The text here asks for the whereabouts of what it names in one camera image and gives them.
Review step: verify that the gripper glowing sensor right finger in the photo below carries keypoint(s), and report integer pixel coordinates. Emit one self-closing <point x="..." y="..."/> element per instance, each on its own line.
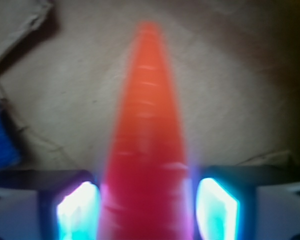
<point x="247" y="203"/>

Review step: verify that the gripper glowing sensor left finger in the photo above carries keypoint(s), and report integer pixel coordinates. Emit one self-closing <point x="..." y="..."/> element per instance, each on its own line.
<point x="49" y="205"/>

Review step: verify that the orange plastic toy carrot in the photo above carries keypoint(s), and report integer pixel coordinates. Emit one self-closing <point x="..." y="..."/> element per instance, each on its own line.
<point x="146" y="190"/>

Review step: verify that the brown paper bag tray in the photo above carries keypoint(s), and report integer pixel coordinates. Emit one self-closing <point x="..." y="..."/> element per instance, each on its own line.
<point x="235" y="63"/>

